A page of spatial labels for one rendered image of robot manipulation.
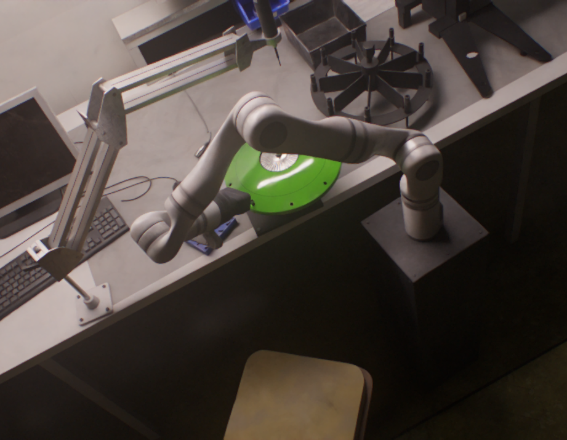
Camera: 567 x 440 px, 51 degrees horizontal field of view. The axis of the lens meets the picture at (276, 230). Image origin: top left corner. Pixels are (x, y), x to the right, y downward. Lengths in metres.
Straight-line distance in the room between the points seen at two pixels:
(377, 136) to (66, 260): 0.79
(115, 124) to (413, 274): 0.81
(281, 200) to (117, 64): 1.05
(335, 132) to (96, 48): 1.25
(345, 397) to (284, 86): 0.99
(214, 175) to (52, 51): 1.19
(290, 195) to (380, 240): 0.30
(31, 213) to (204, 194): 0.96
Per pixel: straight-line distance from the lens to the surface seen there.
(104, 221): 1.83
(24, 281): 1.86
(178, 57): 1.47
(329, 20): 2.20
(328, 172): 1.50
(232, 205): 1.35
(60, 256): 1.51
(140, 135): 2.05
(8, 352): 1.79
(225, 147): 1.17
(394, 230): 1.63
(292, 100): 1.94
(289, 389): 1.72
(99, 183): 1.47
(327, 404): 1.69
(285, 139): 1.12
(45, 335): 1.74
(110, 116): 1.38
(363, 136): 1.24
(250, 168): 1.54
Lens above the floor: 2.20
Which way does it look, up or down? 53 degrees down
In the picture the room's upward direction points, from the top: 23 degrees counter-clockwise
